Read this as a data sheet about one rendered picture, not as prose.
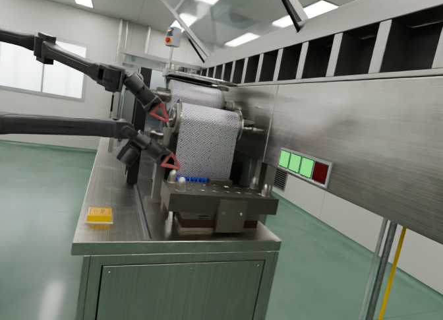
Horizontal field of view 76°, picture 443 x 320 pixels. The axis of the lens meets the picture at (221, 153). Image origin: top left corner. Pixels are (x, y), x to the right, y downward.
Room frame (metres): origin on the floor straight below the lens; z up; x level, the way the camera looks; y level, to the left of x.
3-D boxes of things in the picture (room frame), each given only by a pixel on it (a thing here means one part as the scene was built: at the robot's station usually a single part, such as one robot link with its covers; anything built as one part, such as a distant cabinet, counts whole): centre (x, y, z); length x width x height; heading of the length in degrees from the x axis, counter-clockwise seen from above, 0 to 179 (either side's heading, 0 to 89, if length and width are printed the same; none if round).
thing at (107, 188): (2.00, 0.52, 0.88); 2.52 x 0.66 x 0.04; 22
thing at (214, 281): (2.00, 0.50, 0.43); 2.52 x 0.64 x 0.86; 22
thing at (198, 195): (1.01, -0.02, 1.00); 0.40 x 0.16 x 0.06; 112
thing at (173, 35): (1.63, 0.38, 1.66); 0.07 x 0.07 x 0.10; 48
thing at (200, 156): (1.10, 0.06, 1.11); 0.23 x 0.01 x 0.18; 112
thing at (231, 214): (0.93, -0.07, 0.96); 0.10 x 0.03 x 0.11; 112
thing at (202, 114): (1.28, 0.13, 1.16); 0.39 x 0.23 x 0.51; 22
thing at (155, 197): (1.13, 0.25, 1.05); 0.06 x 0.05 x 0.31; 112
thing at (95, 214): (0.88, 0.35, 0.91); 0.07 x 0.07 x 0.02; 22
